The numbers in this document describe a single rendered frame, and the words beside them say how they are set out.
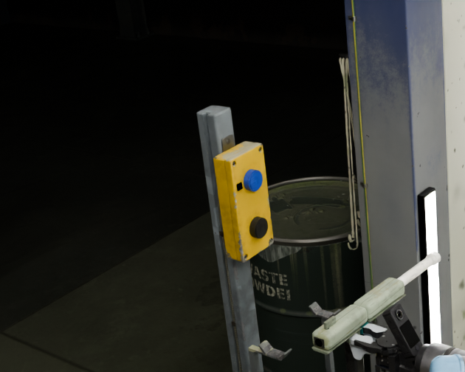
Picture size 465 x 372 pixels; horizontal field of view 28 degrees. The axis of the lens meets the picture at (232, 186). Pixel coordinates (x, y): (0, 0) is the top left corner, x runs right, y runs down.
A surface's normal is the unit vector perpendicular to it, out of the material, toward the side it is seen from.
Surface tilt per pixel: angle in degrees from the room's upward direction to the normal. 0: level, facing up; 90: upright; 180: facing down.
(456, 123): 90
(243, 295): 90
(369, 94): 90
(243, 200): 90
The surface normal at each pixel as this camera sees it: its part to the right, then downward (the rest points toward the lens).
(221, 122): 0.76, 0.16
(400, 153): -0.64, 0.36
